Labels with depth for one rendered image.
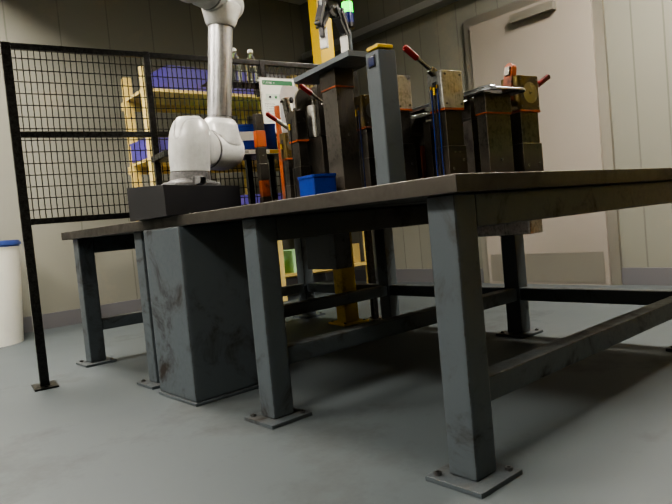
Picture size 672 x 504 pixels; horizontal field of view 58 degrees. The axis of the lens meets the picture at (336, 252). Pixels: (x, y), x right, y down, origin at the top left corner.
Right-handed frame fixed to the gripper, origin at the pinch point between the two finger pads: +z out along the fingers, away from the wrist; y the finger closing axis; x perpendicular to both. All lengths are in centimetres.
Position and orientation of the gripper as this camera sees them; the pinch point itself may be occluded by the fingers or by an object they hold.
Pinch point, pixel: (335, 49)
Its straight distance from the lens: 225.9
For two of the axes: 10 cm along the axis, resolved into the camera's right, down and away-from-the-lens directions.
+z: 0.9, 9.9, 0.5
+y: 5.3, -0.9, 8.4
